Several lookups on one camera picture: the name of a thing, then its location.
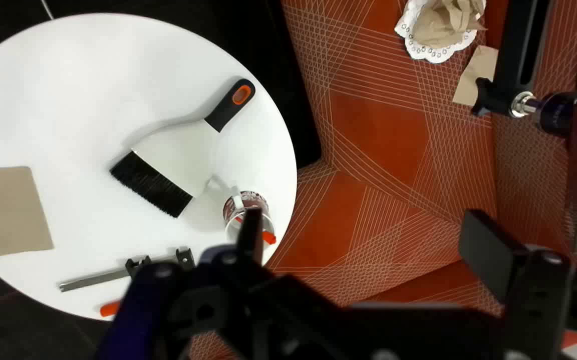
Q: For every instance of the orange white marker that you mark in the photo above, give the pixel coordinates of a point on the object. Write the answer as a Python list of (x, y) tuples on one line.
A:
[(269, 236)]

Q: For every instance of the orange patterned sofa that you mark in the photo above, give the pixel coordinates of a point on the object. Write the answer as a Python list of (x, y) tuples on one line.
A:
[(382, 132)]

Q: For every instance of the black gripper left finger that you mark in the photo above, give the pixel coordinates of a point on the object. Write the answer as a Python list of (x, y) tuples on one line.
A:
[(255, 292)]

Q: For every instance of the beige crumpled bag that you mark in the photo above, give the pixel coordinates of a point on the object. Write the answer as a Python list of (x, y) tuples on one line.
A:
[(441, 23)]

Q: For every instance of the black camera mount frame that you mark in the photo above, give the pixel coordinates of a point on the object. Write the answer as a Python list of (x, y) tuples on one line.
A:
[(522, 46)]

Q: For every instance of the small brown paper piece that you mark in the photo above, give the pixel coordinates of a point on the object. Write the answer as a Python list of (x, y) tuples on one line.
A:
[(475, 77)]

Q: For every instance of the brown paper sheet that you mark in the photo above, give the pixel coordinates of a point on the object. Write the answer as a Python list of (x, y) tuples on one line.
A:
[(9, 211)]

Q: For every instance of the white lace doily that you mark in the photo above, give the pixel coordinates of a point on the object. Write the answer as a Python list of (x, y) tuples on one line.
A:
[(429, 51)]

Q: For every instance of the red white mug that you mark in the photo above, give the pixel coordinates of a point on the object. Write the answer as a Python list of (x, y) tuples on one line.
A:
[(237, 203)]

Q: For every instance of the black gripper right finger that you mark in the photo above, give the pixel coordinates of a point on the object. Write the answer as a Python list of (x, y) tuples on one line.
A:
[(496, 252)]

